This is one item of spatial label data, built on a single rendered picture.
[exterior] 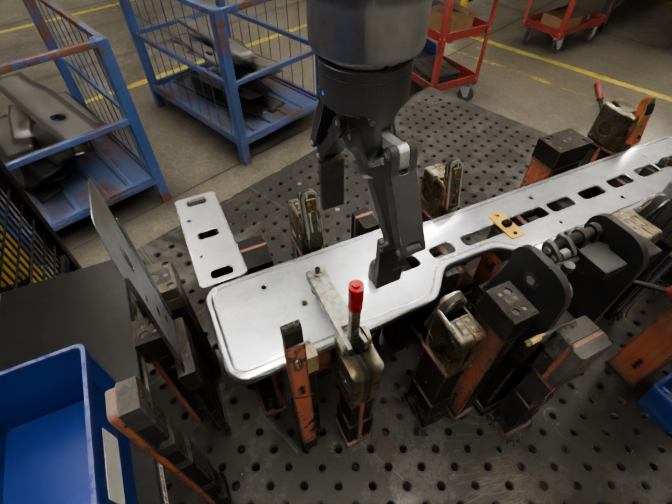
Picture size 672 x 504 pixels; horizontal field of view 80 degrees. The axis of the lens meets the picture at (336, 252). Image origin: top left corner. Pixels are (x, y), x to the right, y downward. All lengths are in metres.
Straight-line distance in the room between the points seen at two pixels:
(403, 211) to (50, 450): 0.60
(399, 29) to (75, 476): 0.66
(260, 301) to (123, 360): 0.25
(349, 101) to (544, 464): 0.90
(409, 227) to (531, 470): 0.78
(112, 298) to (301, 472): 0.52
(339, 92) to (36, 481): 0.63
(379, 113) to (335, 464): 0.78
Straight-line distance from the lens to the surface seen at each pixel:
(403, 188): 0.33
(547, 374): 0.80
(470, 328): 0.70
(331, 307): 0.68
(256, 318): 0.77
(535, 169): 1.30
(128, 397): 0.52
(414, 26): 0.31
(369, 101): 0.32
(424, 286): 0.81
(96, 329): 0.82
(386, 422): 0.99
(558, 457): 1.08
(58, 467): 0.73
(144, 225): 2.59
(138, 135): 2.45
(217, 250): 0.89
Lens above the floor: 1.64
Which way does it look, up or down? 48 degrees down
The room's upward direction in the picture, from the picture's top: straight up
